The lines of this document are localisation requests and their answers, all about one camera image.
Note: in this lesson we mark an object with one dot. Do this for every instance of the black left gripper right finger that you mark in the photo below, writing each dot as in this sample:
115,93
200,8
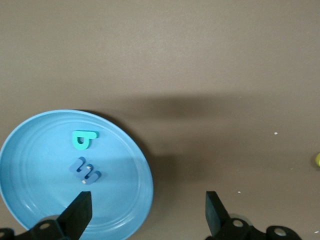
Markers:
217,217

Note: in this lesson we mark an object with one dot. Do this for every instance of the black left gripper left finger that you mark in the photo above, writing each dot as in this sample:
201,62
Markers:
77,215

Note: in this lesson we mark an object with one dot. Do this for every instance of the blue foam letter m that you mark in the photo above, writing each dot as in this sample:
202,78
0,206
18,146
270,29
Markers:
75,170

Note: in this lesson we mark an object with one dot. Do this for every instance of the teal foam letter p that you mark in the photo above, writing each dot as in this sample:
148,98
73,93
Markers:
87,140

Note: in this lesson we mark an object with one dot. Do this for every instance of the blue plate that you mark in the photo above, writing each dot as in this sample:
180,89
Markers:
37,162

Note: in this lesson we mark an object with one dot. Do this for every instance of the yellow foam letter a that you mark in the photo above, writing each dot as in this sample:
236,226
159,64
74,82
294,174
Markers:
318,160

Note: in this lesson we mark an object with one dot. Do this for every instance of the brown table cover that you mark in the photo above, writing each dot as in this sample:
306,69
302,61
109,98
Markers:
175,50

